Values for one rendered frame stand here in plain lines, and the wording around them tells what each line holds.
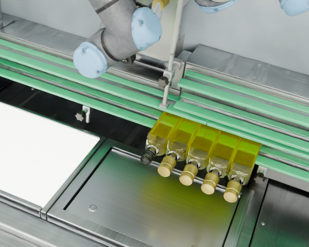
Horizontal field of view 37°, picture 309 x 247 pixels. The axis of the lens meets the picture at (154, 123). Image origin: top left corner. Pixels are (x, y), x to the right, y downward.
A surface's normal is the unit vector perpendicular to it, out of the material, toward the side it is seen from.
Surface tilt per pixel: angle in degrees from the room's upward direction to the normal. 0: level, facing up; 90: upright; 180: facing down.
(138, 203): 90
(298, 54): 0
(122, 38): 1
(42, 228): 90
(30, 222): 90
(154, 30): 91
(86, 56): 1
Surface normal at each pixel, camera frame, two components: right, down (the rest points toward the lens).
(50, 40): 0.11, -0.78
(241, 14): -0.38, 0.54
